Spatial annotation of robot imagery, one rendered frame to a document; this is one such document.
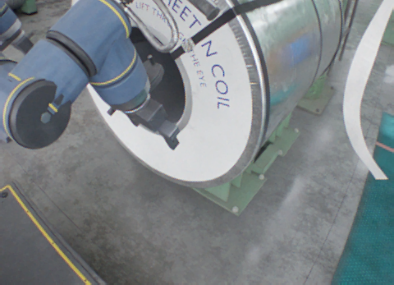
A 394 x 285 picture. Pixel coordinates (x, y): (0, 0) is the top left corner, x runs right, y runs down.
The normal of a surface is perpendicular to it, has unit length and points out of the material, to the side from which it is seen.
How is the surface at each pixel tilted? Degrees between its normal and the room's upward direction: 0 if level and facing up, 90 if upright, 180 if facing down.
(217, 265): 0
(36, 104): 90
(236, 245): 0
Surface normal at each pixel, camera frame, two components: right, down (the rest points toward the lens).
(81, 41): 0.57, 0.03
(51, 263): 0.03, -0.76
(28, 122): 0.84, 0.37
